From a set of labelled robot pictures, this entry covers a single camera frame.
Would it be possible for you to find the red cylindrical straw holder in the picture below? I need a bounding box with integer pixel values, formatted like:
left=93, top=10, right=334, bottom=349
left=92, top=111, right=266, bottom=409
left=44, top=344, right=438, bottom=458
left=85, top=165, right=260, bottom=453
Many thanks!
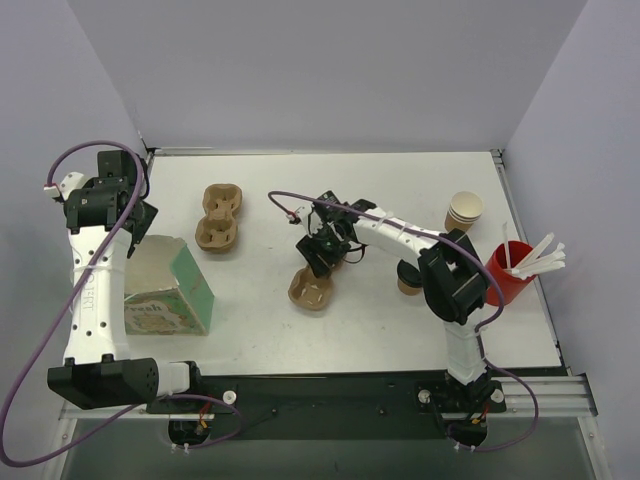
left=486, top=240, right=535, bottom=305

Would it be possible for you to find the green paper takeout bag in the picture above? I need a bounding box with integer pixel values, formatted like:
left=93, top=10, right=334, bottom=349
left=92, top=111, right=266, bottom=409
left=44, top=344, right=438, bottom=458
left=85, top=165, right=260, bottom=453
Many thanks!
left=124, top=235, right=215, bottom=336

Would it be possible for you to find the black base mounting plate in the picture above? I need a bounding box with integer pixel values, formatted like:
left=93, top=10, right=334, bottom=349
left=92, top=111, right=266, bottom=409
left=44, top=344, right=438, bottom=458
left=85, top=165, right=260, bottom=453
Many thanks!
left=147, top=370, right=506, bottom=442

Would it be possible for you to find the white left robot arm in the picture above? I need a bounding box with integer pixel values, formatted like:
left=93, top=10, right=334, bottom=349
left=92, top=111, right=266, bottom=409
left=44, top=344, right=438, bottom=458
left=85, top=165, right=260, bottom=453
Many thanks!
left=47, top=149, right=205, bottom=412

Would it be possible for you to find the white wrapped straws bundle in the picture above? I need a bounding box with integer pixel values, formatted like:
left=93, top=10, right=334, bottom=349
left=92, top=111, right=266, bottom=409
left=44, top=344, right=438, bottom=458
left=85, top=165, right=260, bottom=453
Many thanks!
left=506, top=233, right=566, bottom=280

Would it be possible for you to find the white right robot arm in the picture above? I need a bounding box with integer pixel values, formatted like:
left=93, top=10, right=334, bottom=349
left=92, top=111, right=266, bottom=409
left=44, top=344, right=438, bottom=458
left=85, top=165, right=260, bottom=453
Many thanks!
left=289, top=191, right=489, bottom=385

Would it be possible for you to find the single brown pulp cup carrier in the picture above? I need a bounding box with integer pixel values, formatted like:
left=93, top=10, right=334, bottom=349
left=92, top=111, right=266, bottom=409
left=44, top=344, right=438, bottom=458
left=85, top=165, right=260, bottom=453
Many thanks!
left=288, top=266, right=334, bottom=312

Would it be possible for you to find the stack of brown paper cups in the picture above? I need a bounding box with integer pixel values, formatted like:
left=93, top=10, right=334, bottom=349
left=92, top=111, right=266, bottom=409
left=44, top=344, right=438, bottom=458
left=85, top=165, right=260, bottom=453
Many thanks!
left=444, top=191, right=484, bottom=232

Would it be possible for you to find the brown paper coffee cup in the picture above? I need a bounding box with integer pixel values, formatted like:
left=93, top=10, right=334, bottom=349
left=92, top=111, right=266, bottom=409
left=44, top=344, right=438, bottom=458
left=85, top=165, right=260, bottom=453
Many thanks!
left=397, top=278, right=422, bottom=296

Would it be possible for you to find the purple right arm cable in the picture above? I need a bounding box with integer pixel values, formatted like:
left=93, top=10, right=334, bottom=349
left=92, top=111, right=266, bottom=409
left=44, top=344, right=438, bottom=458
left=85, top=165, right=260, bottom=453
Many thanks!
left=268, top=189, right=541, bottom=454

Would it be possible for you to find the aluminium front rail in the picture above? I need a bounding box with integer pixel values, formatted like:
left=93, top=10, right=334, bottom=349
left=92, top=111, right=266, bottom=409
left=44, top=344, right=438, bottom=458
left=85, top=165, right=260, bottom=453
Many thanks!
left=58, top=376, right=598, bottom=420

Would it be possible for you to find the black plastic cup lid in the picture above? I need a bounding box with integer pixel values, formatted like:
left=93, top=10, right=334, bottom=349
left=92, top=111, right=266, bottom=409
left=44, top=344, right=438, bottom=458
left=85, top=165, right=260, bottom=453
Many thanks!
left=396, top=261, right=422, bottom=289

